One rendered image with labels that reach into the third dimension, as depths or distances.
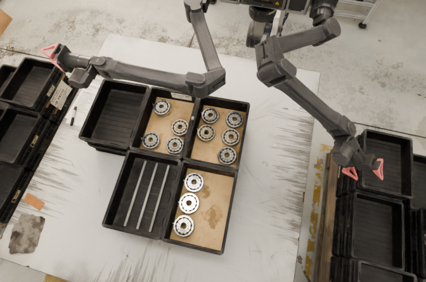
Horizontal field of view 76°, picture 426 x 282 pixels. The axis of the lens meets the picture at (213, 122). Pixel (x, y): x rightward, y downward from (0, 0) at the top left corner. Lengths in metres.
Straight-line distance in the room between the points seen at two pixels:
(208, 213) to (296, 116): 0.82
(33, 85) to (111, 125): 1.04
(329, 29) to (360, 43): 2.15
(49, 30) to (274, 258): 3.23
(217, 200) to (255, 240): 0.30
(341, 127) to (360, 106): 1.79
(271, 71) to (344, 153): 0.42
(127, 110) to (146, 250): 0.81
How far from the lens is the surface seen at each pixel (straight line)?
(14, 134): 2.64
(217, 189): 1.49
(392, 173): 2.16
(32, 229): 1.92
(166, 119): 1.65
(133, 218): 1.55
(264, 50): 0.90
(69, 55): 1.19
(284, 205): 1.64
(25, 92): 2.62
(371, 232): 2.13
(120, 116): 1.74
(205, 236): 1.47
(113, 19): 3.48
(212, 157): 1.53
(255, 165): 1.66
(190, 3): 1.19
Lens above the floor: 2.30
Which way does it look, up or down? 66 degrees down
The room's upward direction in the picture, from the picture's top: 6 degrees counter-clockwise
